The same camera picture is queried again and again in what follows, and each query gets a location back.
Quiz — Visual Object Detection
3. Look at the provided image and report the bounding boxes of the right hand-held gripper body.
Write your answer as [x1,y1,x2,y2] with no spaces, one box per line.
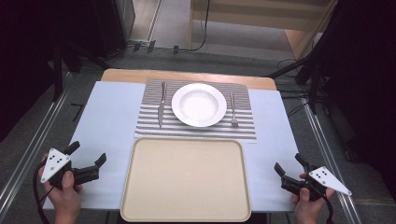
[281,165,353,202]

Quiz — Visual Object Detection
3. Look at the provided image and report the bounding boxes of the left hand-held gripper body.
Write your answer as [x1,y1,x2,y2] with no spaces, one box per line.
[40,147,101,189]

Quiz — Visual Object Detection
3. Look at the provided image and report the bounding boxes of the silver fork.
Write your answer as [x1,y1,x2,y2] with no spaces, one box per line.
[229,91,240,129]

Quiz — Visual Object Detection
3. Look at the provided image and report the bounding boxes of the silver table knife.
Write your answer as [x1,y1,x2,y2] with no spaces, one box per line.
[157,81,168,129]

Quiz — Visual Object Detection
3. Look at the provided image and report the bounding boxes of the beige plastic tray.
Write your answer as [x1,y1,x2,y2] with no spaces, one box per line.
[120,137,252,223]

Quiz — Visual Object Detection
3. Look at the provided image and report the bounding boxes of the person's right hand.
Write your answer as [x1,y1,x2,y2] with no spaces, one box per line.
[291,172,336,219]

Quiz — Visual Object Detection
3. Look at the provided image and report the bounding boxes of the person's left hand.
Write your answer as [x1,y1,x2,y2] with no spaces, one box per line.
[38,153,84,217]

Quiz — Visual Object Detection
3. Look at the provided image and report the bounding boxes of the pale blue table sheet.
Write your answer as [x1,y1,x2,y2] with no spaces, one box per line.
[42,80,316,213]

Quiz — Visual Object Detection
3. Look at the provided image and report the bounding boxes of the grey striped placemat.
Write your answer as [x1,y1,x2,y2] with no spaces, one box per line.
[134,77,258,144]

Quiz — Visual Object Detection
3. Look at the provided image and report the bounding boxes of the black metal stand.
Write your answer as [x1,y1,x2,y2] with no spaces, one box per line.
[50,43,110,102]
[267,46,331,115]

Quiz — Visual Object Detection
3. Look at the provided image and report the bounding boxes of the white deep plate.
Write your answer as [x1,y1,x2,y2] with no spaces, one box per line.
[171,82,228,129]

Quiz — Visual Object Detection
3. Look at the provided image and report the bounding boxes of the black curtain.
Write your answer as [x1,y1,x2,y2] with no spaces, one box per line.
[311,0,396,202]
[0,0,94,143]

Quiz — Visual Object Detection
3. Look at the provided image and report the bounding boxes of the dark cabinet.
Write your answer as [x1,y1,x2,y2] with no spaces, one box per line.
[90,0,136,60]

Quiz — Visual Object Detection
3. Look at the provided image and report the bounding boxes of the metal floor rail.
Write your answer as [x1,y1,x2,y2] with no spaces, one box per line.
[302,102,363,224]
[0,73,73,216]

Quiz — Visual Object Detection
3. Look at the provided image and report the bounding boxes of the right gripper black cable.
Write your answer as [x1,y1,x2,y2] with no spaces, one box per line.
[320,192,335,224]

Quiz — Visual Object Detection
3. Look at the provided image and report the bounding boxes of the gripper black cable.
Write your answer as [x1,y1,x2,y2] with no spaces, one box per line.
[320,192,335,224]
[32,160,54,224]

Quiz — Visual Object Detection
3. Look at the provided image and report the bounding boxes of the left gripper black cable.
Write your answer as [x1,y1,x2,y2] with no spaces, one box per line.
[32,160,54,224]

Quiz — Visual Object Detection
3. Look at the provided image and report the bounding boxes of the bundle of black floor cables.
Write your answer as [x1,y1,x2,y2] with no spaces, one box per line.
[276,58,312,119]

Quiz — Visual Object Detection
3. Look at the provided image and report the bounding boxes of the light wooden furniture frame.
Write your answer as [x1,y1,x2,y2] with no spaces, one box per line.
[189,0,340,61]

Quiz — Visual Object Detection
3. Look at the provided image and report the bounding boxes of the black hanging cable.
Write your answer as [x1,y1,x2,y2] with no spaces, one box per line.
[183,0,211,53]

